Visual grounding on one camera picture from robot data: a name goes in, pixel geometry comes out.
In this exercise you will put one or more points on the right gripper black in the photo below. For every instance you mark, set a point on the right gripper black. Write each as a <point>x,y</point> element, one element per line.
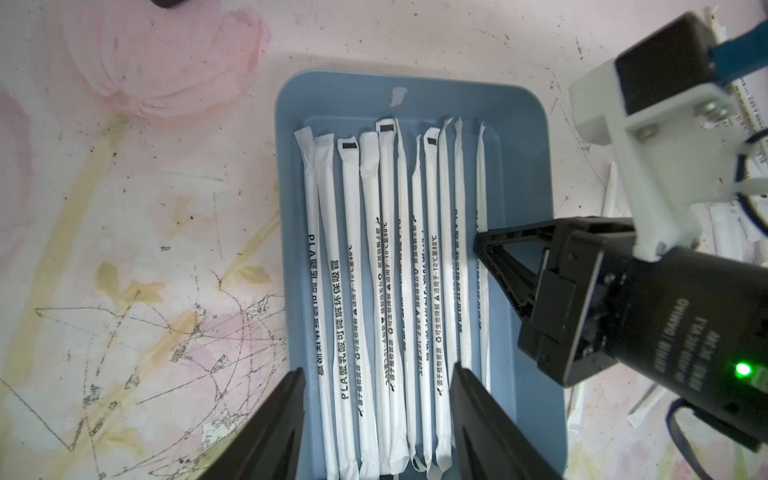
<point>692,322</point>

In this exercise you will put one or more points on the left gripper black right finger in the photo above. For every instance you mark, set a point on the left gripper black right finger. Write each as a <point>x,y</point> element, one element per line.
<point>489,445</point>

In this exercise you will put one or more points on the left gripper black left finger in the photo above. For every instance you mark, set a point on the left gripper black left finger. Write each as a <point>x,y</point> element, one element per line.
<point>268,446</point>

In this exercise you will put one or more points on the blue grey storage tray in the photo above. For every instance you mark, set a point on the blue grey storage tray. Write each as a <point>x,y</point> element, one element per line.
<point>519,192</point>

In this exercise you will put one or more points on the pile of wrapped straws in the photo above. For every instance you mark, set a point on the pile of wrapped straws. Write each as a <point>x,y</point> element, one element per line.
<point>725,229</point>

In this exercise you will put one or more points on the pink floral table mat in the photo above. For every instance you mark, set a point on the pink floral table mat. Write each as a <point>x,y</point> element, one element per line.
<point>141,274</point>

